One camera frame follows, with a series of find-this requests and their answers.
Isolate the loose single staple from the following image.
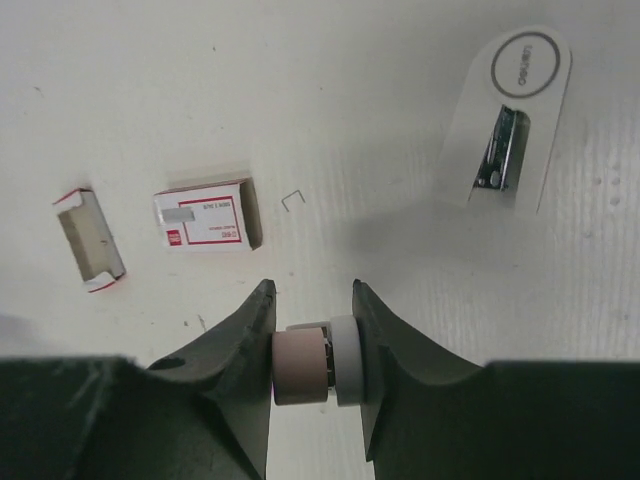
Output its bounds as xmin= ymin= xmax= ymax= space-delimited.
xmin=280 ymin=189 xmax=306 ymax=213

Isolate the pink white stapler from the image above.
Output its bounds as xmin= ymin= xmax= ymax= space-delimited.
xmin=271 ymin=315 xmax=365 ymax=406

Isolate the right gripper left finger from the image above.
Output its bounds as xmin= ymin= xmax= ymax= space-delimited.
xmin=1 ymin=280 xmax=276 ymax=479

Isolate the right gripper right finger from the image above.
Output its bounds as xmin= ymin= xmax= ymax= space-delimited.
xmin=352 ymin=281 xmax=639 ymax=479

